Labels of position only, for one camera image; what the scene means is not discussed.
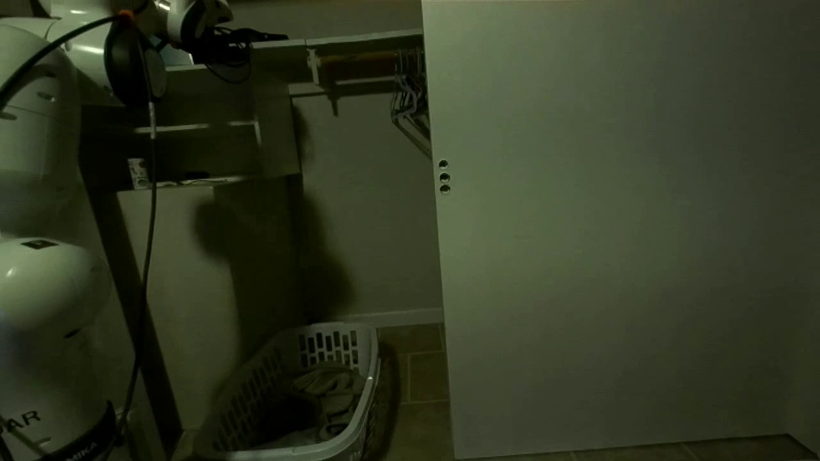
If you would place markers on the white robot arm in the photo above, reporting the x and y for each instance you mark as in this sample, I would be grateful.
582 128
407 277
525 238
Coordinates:
47 284

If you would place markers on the closet rod and shelf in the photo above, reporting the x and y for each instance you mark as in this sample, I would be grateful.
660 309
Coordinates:
348 64

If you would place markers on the white plastic laundry basket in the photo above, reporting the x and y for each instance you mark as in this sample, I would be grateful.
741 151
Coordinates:
232 423

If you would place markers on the clothes in basket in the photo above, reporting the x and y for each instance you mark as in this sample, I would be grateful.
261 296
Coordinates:
308 407

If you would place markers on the white closet door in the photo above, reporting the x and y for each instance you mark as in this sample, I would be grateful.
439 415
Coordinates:
630 219

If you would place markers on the wire hangers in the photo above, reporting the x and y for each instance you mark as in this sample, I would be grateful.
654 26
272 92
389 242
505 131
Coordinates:
409 104

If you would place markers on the white wall shelf unit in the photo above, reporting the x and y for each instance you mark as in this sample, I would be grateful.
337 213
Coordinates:
222 131

